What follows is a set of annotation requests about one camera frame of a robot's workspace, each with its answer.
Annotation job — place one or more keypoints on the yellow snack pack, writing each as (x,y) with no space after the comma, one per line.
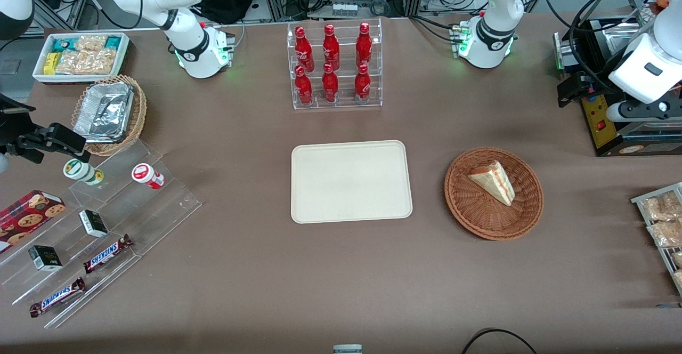
(51,64)

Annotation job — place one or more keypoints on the triangular sandwich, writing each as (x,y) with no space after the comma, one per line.
(493,183)

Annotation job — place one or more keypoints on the brown Snickers bar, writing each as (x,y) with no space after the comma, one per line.
(57,297)
(106,254)

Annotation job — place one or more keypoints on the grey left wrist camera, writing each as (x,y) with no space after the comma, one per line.
(639,110)

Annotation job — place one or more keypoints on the black box yellow panel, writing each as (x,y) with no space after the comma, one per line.
(599,122)

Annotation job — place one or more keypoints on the clear acrylic bottle rack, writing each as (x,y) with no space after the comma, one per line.
(343,103)

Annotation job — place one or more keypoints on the red lidded white cup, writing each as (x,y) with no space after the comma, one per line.
(146,175)

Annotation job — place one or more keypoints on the small black box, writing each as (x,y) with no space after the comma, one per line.
(45,258)
(94,223)

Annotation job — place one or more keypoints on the green lidded white cup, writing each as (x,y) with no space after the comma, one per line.
(80,170)

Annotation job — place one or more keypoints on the light wicker basket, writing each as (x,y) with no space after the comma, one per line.
(139,111)

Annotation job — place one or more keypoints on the teal snack pack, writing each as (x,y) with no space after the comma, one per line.
(113,42)
(64,44)

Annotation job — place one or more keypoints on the cream rectangular tray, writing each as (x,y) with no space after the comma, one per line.
(351,182)

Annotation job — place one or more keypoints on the white power strip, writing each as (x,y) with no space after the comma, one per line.
(344,9)

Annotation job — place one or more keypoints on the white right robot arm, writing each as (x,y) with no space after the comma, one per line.
(176,2)

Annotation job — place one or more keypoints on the red soda bottle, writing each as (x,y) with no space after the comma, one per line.
(364,45)
(330,86)
(331,47)
(303,88)
(363,85)
(304,50)

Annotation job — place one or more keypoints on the brown round wicker basket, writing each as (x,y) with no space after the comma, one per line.
(479,218)

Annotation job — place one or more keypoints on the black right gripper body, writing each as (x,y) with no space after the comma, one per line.
(15,126)

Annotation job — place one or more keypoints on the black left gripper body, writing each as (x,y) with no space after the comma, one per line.
(587,88)

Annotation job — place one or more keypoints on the clear bagged snack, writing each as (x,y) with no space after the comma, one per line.
(678,259)
(660,207)
(666,233)

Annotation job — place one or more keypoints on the red tartan cookie box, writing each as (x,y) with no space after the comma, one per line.
(26,215)

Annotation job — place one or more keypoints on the small grey device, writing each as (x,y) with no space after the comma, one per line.
(347,349)

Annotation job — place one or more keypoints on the silver metal appliance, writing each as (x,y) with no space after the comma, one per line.
(602,39)

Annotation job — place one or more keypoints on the clear cracker pack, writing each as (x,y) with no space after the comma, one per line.
(88,62)
(90,43)

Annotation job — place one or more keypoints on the white snack bin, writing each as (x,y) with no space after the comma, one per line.
(40,77)

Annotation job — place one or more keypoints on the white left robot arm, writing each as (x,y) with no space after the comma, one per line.
(493,21)

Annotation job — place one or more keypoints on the aluminium foil tray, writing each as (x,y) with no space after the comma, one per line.
(104,111)

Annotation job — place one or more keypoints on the clear acrylic stepped shelf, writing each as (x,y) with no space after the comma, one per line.
(154,210)

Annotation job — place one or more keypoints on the tray of packaged snacks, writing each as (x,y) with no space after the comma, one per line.
(639,200)

